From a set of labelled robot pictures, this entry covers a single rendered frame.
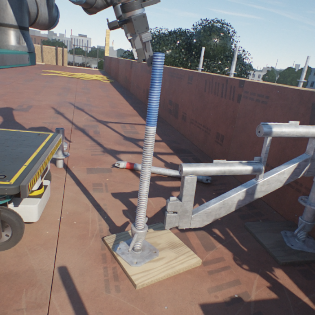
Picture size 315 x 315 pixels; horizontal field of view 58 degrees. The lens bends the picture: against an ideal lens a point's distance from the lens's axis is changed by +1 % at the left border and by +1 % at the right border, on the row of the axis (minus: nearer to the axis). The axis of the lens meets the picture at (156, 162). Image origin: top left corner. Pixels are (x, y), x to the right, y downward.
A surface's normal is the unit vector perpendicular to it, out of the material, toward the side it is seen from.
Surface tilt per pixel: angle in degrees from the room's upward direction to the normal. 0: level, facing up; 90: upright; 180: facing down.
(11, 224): 93
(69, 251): 0
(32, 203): 0
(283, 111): 90
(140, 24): 96
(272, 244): 0
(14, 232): 90
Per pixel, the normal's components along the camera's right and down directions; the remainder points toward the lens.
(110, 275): 0.12, -0.94
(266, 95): -0.96, -0.03
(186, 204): 0.25, 0.36
